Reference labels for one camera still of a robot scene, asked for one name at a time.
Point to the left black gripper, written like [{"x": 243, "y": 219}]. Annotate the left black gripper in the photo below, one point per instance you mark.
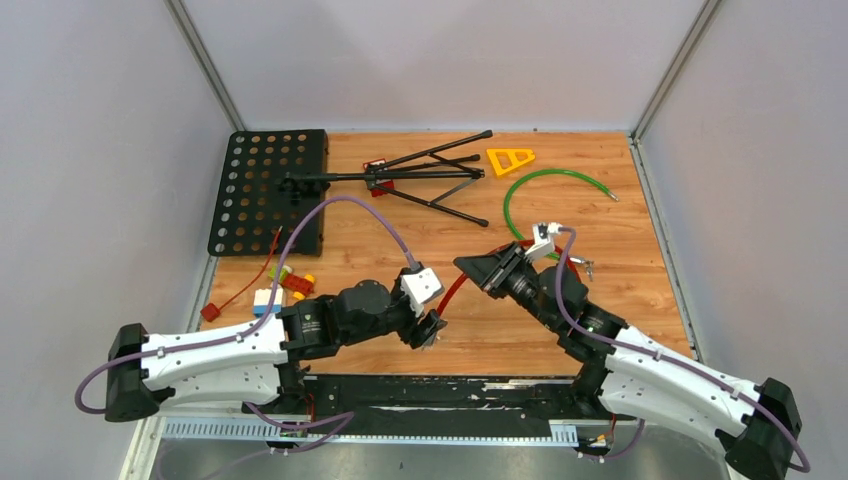
[{"x": 418, "y": 336}]

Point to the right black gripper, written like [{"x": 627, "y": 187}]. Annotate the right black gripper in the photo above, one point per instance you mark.
[{"x": 492, "y": 271}]

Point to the silver keys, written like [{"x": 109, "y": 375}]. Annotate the silver keys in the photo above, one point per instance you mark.
[{"x": 587, "y": 264}]

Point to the red cable lock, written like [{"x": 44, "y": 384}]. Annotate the red cable lock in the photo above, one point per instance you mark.
[{"x": 457, "y": 284}]

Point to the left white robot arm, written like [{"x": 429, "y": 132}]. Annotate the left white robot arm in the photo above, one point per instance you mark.
[{"x": 258, "y": 361}]

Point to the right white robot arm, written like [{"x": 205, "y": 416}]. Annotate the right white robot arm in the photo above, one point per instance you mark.
[{"x": 755, "y": 426}]

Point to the yellow plastic triangle piece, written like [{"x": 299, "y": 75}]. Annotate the yellow plastic triangle piece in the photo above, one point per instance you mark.
[{"x": 505, "y": 161}]

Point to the red yellow toy brick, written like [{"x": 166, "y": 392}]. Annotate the red yellow toy brick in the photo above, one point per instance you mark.
[{"x": 300, "y": 286}]

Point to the green toy brick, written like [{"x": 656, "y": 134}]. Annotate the green toy brick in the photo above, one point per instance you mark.
[{"x": 279, "y": 274}]

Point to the black perforated music stand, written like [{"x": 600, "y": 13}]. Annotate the black perforated music stand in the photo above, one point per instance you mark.
[{"x": 273, "y": 179}]

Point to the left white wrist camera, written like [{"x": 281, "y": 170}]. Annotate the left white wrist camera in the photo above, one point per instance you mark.
[{"x": 421, "y": 287}]

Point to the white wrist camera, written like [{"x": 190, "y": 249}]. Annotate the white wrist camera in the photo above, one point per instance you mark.
[
  {"x": 421, "y": 287},
  {"x": 543, "y": 235}
]

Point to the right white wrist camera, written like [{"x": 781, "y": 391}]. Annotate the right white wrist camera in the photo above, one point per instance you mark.
[{"x": 543, "y": 235}]

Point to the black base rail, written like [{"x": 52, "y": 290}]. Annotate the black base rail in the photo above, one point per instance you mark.
[{"x": 442, "y": 405}]

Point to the red tag with cord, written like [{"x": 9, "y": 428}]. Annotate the red tag with cord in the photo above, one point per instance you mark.
[{"x": 212, "y": 310}]

